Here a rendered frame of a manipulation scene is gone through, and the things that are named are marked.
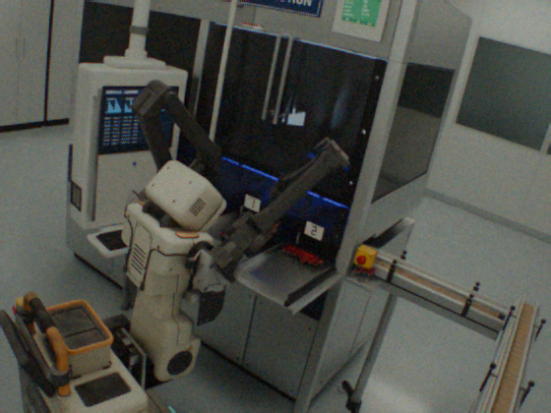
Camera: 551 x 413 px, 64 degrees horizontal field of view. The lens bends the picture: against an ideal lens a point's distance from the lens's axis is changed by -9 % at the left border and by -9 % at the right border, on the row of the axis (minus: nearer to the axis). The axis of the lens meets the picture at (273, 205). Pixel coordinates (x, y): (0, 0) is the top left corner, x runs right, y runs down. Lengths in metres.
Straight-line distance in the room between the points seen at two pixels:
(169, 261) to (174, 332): 0.31
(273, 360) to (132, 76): 1.54
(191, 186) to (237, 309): 1.25
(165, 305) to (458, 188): 5.46
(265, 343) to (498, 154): 4.64
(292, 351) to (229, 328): 0.40
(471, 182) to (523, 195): 0.70
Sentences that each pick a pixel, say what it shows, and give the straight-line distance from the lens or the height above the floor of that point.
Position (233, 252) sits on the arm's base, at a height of 1.23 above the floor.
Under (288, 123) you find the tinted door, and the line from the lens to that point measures 2.09.
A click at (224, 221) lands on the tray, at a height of 0.88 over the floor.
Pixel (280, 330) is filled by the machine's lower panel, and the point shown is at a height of 0.45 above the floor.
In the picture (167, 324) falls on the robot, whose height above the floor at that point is 0.90.
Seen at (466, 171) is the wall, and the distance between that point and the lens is 6.57.
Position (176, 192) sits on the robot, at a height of 1.34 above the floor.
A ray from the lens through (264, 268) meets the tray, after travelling 2.01.
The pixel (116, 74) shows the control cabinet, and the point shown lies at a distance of 2.13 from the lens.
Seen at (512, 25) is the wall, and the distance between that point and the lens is 6.45.
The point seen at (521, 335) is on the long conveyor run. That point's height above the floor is 0.93.
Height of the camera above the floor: 1.87
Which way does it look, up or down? 22 degrees down
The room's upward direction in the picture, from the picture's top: 11 degrees clockwise
